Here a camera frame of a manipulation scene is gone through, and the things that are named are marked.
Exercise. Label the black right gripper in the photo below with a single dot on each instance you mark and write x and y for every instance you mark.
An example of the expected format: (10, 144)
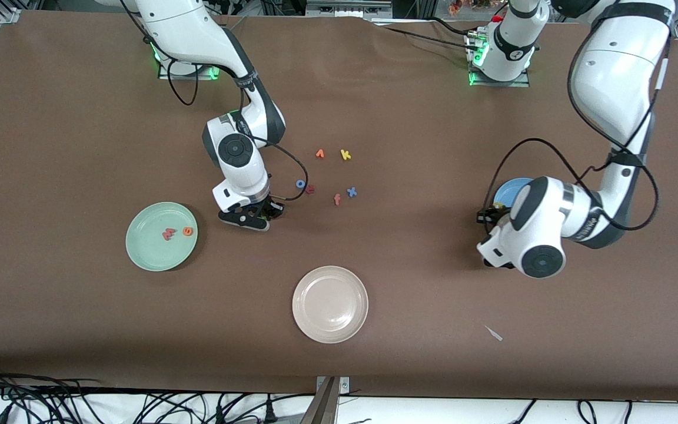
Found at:
(266, 208)

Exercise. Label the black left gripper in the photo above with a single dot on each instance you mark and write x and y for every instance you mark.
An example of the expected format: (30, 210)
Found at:
(488, 218)

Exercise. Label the red foam letter w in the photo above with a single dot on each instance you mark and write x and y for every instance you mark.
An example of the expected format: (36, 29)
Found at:
(168, 234)

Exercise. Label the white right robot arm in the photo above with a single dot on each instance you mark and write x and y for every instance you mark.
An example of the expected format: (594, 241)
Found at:
(239, 159)

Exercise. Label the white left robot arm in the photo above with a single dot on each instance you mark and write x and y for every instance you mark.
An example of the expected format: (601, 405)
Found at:
(542, 235)

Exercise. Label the blue plate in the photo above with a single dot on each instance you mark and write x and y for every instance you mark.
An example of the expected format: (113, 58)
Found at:
(509, 191)

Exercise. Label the beige plate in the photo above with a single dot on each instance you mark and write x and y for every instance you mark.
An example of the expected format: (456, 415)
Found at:
(330, 304)

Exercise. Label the small white paper scrap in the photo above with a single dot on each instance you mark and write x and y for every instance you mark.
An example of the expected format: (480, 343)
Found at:
(494, 333)

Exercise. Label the green plate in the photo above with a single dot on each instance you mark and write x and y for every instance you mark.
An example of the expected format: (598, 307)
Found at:
(150, 247)

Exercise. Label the black power plug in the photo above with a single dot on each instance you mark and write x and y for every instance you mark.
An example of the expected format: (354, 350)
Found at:
(219, 416)
(269, 412)

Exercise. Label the grey metal bar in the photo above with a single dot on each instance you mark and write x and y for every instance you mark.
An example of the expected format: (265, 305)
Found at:
(321, 409)

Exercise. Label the orange flowers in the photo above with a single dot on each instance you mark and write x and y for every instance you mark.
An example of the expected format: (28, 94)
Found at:
(455, 7)

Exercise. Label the grey metal box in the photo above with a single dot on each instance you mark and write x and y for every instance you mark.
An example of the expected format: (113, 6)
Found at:
(345, 9)

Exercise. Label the brown table cover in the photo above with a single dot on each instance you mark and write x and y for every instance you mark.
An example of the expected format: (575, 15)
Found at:
(80, 330)

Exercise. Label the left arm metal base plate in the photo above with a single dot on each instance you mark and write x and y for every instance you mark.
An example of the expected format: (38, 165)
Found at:
(492, 84)

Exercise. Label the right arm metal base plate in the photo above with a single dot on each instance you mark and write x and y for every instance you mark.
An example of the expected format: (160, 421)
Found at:
(168, 75)

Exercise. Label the silver table edge bracket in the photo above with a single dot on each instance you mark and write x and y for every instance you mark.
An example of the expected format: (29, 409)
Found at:
(345, 386)

